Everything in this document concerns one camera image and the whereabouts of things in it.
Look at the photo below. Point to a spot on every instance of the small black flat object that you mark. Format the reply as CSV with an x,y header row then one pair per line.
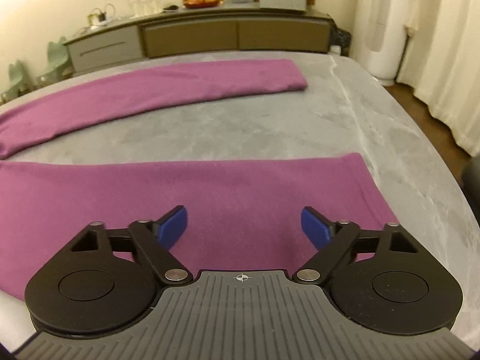
x,y
170,8

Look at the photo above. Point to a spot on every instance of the white device with tubes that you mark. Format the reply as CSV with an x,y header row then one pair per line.
x,y
103,17

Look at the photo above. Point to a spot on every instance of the purple pants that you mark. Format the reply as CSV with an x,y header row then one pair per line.
x,y
232,191

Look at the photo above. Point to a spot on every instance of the white tower appliance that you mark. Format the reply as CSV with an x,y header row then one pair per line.
x,y
380,26

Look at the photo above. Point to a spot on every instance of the red fruit bowl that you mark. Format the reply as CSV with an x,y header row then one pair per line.
x,y
202,0

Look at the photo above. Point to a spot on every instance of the long grey brown sideboard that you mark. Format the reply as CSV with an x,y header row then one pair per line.
x,y
195,35

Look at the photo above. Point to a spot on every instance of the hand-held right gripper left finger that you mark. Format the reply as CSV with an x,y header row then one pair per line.
x,y
173,227

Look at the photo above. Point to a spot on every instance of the white curtain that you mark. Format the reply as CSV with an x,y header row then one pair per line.
x,y
446,45

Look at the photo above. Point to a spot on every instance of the green plastic chair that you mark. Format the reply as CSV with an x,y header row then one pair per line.
x,y
60,58
24,78

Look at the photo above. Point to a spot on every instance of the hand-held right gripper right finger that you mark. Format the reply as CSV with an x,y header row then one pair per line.
x,y
314,227

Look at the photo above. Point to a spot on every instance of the group of clear glass cups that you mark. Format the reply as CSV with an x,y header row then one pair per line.
x,y
147,3

